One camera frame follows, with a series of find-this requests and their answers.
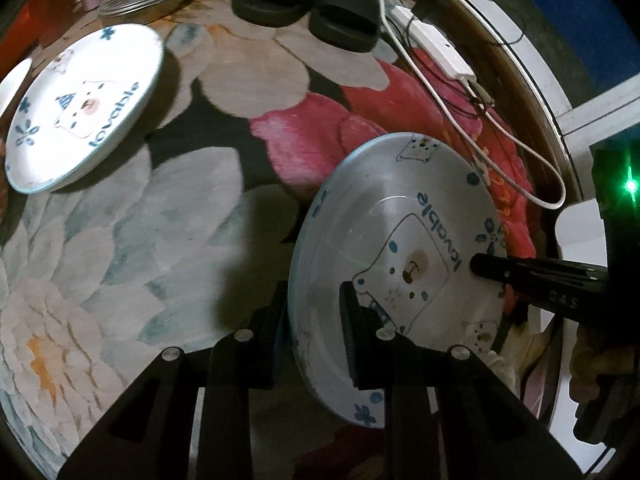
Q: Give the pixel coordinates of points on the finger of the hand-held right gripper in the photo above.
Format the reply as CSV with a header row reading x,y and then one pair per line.
x,y
565,302
525,266

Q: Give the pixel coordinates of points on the white bear print plate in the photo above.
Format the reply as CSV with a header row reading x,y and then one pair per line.
x,y
85,110
400,220

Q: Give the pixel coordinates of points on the white door frame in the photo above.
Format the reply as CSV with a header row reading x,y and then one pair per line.
x,y
540,60

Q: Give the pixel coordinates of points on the person's right hand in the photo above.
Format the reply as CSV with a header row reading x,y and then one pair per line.
x,y
600,355

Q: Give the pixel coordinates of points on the white power adapter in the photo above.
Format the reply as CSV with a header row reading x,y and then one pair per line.
x,y
435,40

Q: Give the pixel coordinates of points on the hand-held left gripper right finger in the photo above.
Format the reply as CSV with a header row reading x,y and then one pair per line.
x,y
350,330

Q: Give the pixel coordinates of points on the floral rug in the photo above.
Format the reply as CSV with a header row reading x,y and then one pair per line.
x,y
150,220

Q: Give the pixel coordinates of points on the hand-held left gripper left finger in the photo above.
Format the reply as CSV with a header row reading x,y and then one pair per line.
x,y
272,340

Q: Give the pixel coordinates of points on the plain white bowl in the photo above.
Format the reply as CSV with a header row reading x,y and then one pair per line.
x,y
12,82

